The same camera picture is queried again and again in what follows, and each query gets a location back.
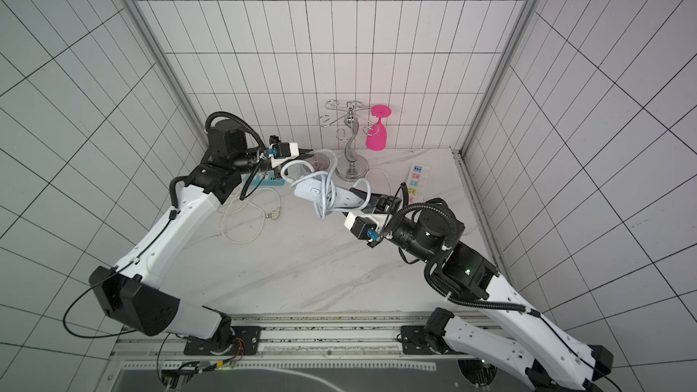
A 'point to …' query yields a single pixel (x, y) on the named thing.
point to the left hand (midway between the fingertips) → (307, 153)
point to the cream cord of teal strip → (273, 214)
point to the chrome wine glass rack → (352, 168)
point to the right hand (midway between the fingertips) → (353, 187)
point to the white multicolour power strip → (417, 181)
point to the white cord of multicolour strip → (382, 171)
